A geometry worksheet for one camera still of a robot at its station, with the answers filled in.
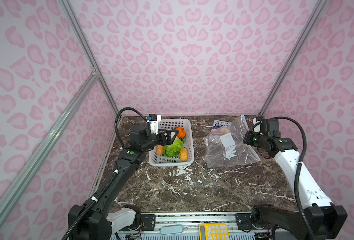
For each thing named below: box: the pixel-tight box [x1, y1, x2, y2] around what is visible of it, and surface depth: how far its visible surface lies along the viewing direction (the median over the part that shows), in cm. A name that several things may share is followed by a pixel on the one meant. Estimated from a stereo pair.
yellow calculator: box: [198, 223, 230, 240], surface depth 71 cm
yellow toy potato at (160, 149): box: [156, 145, 164, 155], surface depth 96 cm
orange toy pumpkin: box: [175, 127, 186, 139], surface depth 103 cm
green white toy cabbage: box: [164, 137, 184, 157], surface depth 92 cm
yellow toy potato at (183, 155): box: [179, 147, 188, 162], surface depth 94 cm
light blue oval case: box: [159, 225, 184, 235], surface depth 72 cm
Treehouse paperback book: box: [211, 120, 231, 136], surface depth 112 cm
